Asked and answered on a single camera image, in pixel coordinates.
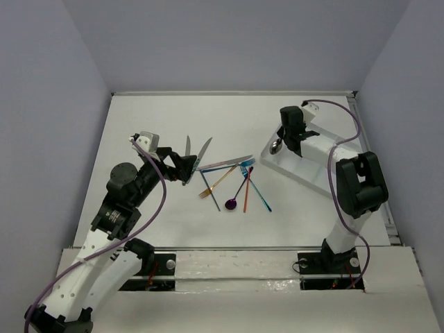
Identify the silver spoon pink handle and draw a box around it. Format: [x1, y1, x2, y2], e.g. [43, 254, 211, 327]
[269, 138, 282, 155]

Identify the orange chopstick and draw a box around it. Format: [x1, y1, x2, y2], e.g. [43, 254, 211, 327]
[243, 167, 251, 213]

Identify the purple spoon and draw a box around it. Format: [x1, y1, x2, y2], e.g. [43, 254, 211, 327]
[225, 166, 254, 210]

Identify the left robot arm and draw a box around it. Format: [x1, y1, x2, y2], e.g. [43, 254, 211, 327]
[24, 144, 198, 332]

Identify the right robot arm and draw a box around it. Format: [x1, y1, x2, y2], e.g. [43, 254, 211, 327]
[277, 101, 389, 272]

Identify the blue chopstick diagonal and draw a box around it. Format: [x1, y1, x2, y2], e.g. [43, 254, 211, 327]
[200, 171, 221, 212]

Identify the gold fork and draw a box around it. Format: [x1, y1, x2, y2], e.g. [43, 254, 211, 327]
[198, 167, 236, 198]

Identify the white divided utensil tray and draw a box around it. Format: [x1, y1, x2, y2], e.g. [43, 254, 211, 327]
[260, 111, 357, 198]

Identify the blue chopstick horizontal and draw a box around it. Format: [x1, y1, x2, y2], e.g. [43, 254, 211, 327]
[201, 164, 238, 173]

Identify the blue fork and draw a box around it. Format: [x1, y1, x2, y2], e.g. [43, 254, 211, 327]
[239, 158, 272, 212]

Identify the silver knife dark handle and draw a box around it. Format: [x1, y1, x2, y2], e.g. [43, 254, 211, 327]
[185, 135, 191, 155]

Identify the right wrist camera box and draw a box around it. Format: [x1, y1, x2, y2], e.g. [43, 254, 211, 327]
[300, 101, 319, 125]

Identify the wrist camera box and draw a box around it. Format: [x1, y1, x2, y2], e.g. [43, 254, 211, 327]
[128, 131, 160, 154]
[300, 101, 319, 125]

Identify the aluminium frame rail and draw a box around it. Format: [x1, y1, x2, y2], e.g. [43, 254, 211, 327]
[112, 90, 356, 98]

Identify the silver knife teal handle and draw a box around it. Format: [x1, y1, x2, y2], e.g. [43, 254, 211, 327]
[191, 137, 213, 178]

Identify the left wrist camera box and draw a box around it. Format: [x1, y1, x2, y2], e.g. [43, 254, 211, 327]
[128, 131, 160, 154]

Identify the silver knife pink handle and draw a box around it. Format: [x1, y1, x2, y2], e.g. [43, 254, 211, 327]
[196, 155, 253, 171]

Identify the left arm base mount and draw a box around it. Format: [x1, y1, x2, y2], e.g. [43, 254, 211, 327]
[119, 253, 176, 291]

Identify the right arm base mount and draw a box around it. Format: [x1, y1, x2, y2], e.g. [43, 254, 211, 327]
[292, 252, 364, 291]

